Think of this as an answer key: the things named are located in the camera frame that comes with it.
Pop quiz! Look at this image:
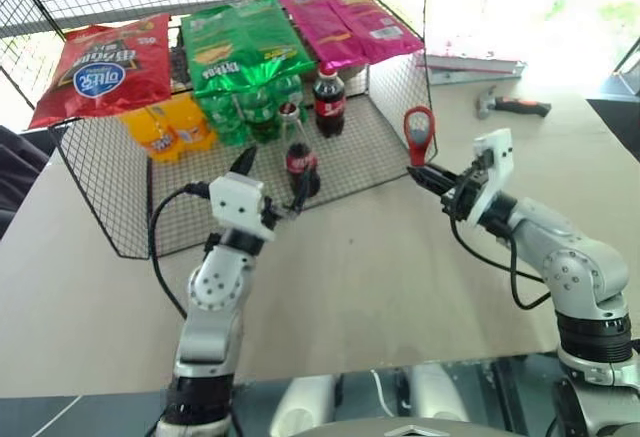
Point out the dark snack pack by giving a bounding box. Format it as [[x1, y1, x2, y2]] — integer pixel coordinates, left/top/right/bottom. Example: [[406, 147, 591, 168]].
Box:
[[168, 26, 195, 94]]

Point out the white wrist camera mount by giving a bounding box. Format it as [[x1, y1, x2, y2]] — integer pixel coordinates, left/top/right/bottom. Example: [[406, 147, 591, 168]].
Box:
[[208, 172, 277, 244], [468, 128, 516, 227]]

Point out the red bottle opener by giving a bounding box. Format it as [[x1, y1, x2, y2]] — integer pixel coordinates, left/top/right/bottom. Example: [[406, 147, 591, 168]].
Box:
[[403, 105, 436, 169]]

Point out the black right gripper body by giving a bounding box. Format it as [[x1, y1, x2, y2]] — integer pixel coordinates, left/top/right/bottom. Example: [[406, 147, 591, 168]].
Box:
[[439, 152, 492, 222]]

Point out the orange soda bottle pack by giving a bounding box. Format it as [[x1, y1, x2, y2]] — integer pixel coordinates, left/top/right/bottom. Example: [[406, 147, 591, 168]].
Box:
[[119, 94, 219, 165]]

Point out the plastic cola bottle red cap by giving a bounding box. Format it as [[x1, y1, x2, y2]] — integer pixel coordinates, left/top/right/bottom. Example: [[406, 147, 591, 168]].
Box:
[[312, 62, 348, 139]]

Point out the flat book stack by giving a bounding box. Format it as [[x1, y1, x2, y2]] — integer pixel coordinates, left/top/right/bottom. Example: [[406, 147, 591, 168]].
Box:
[[423, 49, 529, 87]]

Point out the glass cola bottle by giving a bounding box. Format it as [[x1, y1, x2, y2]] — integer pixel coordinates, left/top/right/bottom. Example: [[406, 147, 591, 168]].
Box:
[[277, 101, 322, 199]]

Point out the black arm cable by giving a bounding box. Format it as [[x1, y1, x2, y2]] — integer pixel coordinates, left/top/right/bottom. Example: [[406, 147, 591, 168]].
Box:
[[448, 206, 552, 312], [147, 182, 212, 319]]

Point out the black wire mesh rack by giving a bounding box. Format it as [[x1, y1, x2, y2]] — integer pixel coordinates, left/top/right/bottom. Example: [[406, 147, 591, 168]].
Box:
[[0, 0, 442, 261]]

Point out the green chip bag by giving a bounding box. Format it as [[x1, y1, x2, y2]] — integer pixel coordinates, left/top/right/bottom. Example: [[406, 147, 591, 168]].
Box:
[[179, 0, 318, 99]]

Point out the red chip bag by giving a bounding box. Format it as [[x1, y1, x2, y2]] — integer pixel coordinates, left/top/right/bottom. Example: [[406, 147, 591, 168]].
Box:
[[28, 12, 174, 131]]

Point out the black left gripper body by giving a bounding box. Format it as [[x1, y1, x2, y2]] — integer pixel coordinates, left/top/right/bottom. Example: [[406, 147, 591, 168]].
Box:
[[259, 196, 302, 232]]

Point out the green soda bottle pack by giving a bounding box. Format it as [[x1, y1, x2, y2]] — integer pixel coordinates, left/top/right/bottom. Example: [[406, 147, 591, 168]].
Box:
[[193, 72, 307, 147]]

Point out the hammer with black orange handle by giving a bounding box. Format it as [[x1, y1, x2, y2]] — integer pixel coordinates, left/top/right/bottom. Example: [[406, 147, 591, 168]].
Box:
[[474, 85, 553, 121]]

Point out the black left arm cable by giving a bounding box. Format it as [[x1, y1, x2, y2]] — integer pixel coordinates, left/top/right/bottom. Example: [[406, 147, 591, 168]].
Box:
[[147, 182, 212, 319]]

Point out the white rounded shape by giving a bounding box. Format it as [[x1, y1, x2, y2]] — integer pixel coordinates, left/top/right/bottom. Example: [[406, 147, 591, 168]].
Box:
[[408, 363, 472, 424], [269, 374, 337, 437]]

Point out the pink chip bag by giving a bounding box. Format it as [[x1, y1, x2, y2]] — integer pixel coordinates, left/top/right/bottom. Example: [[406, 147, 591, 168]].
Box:
[[277, 0, 372, 71], [327, 0, 426, 66]]

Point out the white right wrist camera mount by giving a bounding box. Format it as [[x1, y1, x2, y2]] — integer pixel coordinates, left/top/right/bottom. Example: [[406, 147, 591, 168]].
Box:
[[468, 128, 516, 227]]

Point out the grey curved robot torso edge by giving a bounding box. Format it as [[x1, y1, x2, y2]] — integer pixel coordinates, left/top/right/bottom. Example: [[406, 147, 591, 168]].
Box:
[[298, 416, 507, 437]]

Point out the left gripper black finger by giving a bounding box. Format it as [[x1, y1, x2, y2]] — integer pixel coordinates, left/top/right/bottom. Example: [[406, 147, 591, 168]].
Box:
[[228, 145, 259, 179], [286, 172, 314, 218]]

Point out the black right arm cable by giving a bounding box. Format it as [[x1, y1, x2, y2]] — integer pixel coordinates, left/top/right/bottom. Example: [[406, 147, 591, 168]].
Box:
[[448, 206, 552, 312]]

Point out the thin white cable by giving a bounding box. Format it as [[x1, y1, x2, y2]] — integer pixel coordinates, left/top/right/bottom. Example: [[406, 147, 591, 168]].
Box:
[[368, 369, 397, 419]]

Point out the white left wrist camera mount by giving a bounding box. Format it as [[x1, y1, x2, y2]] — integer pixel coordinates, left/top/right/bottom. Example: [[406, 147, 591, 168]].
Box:
[[208, 172, 277, 244]]

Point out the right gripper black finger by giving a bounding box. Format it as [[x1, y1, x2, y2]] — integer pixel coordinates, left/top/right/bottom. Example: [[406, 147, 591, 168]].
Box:
[[413, 175, 457, 198], [406, 164, 460, 184]]

